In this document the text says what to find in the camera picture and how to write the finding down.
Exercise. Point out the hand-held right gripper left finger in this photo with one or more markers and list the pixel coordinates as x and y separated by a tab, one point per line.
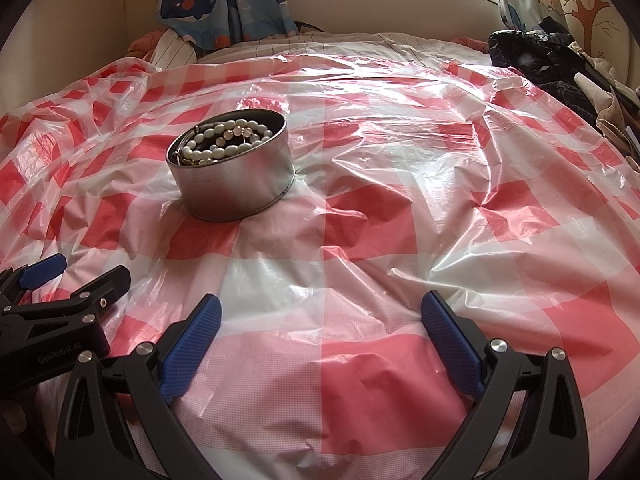
192	340

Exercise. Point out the red white checked plastic sheet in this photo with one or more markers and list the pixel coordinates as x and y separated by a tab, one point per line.
375	185

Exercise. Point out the whale print curtain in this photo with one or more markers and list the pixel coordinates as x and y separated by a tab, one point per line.
220	0

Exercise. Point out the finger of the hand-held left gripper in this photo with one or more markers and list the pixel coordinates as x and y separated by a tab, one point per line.
102	290
45	270

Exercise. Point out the striped bedsheet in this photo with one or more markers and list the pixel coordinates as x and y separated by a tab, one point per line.
340	42

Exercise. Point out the pink cloth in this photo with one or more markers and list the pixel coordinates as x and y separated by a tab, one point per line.
145	42

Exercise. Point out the beige cloth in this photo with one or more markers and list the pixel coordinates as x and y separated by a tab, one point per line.
612	110

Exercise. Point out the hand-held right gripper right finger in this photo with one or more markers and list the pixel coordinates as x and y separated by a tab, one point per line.
452	340

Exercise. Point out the tree print curtain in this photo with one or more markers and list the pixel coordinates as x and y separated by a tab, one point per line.
575	0

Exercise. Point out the round metal tin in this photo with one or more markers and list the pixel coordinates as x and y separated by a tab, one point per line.
235	190

